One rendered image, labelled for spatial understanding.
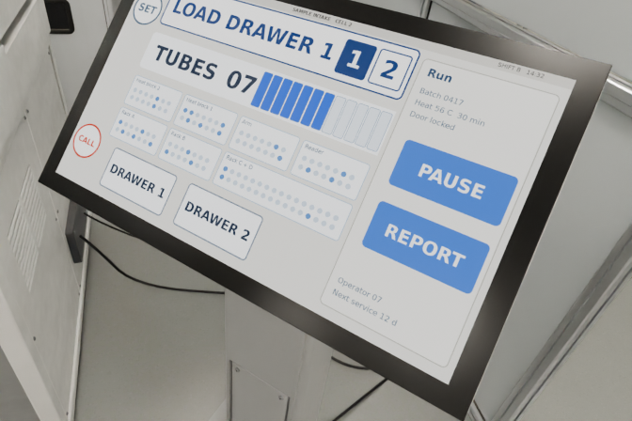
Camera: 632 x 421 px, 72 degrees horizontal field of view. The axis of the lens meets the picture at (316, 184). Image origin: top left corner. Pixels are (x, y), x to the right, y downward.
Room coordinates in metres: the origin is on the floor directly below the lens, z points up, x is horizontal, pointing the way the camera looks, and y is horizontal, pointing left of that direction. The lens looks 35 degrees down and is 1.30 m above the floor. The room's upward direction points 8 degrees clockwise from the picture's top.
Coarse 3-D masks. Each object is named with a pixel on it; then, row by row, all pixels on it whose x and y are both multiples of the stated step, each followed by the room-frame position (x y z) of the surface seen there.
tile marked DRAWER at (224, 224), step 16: (192, 192) 0.35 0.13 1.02; (208, 192) 0.35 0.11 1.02; (192, 208) 0.34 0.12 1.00; (208, 208) 0.34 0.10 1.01; (224, 208) 0.33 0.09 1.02; (240, 208) 0.33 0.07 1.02; (176, 224) 0.33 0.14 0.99; (192, 224) 0.33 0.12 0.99; (208, 224) 0.32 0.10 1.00; (224, 224) 0.32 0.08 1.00; (240, 224) 0.32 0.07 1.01; (256, 224) 0.32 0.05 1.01; (208, 240) 0.31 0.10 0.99; (224, 240) 0.31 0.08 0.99; (240, 240) 0.31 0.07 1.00; (240, 256) 0.30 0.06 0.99
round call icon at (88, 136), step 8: (88, 120) 0.43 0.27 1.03; (80, 128) 0.43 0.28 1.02; (88, 128) 0.43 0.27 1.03; (96, 128) 0.43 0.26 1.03; (104, 128) 0.42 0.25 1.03; (80, 136) 0.42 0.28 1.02; (88, 136) 0.42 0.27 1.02; (96, 136) 0.42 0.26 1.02; (72, 144) 0.42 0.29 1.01; (80, 144) 0.42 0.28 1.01; (88, 144) 0.41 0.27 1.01; (96, 144) 0.41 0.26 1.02; (72, 152) 0.41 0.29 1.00; (80, 152) 0.41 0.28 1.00; (88, 152) 0.41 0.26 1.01; (96, 152) 0.40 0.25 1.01; (88, 160) 0.40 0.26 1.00
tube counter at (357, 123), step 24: (240, 72) 0.43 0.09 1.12; (264, 72) 0.42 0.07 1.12; (240, 96) 0.41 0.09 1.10; (264, 96) 0.41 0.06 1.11; (288, 96) 0.40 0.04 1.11; (312, 96) 0.40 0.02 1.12; (336, 96) 0.39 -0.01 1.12; (288, 120) 0.38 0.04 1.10; (312, 120) 0.38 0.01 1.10; (336, 120) 0.37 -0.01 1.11; (360, 120) 0.37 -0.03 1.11; (384, 120) 0.36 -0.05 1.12; (360, 144) 0.35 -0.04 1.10
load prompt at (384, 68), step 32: (192, 0) 0.51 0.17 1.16; (224, 0) 0.50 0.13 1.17; (192, 32) 0.48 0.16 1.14; (224, 32) 0.47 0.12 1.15; (256, 32) 0.46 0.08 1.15; (288, 32) 0.45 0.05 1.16; (320, 32) 0.44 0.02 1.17; (352, 32) 0.43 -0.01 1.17; (288, 64) 0.43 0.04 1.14; (320, 64) 0.42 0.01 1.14; (352, 64) 0.41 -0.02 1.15; (384, 64) 0.40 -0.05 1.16; (416, 64) 0.40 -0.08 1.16; (384, 96) 0.38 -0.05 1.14
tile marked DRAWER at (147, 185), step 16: (112, 160) 0.39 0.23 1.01; (128, 160) 0.39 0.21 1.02; (144, 160) 0.39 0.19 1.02; (112, 176) 0.38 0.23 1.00; (128, 176) 0.38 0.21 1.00; (144, 176) 0.37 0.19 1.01; (160, 176) 0.37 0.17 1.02; (176, 176) 0.37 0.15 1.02; (112, 192) 0.37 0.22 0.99; (128, 192) 0.36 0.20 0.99; (144, 192) 0.36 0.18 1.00; (160, 192) 0.36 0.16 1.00; (144, 208) 0.35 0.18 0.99; (160, 208) 0.34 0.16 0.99
